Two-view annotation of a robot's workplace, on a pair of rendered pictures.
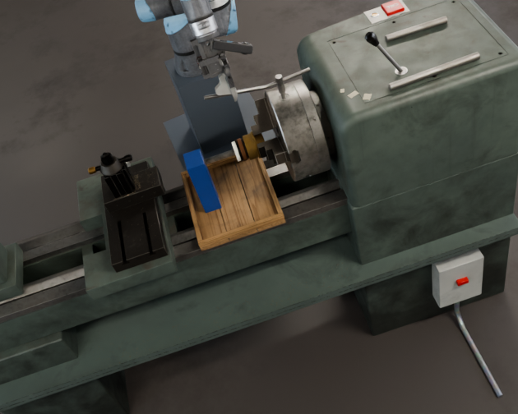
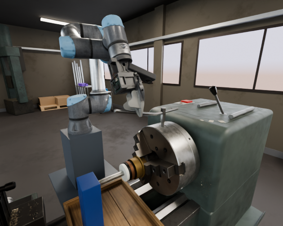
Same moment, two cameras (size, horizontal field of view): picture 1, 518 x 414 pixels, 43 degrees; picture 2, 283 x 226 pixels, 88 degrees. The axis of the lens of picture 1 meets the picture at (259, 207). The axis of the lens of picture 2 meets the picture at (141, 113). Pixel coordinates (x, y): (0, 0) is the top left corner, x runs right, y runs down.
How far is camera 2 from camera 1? 1.60 m
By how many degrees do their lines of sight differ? 43
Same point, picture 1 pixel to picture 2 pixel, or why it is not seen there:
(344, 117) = (219, 130)
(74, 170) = not seen: outside the picture
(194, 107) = (77, 154)
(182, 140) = (61, 183)
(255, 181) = (127, 202)
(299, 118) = (180, 137)
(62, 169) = not seen: outside the picture
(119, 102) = (20, 178)
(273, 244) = not seen: outside the picture
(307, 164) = (187, 176)
